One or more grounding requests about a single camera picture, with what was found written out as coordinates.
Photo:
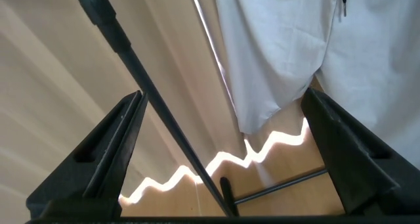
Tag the beige curtain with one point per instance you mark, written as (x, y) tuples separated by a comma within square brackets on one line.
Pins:
[(65, 69)]

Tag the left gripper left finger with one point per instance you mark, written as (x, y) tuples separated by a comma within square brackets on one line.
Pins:
[(65, 184)]

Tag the pale grey shorts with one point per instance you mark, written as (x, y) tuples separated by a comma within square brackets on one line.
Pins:
[(279, 53)]

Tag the black clothes rack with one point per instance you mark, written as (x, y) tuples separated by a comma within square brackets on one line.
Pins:
[(108, 23)]

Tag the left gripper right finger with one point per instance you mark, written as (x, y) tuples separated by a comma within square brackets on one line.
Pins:
[(354, 171)]

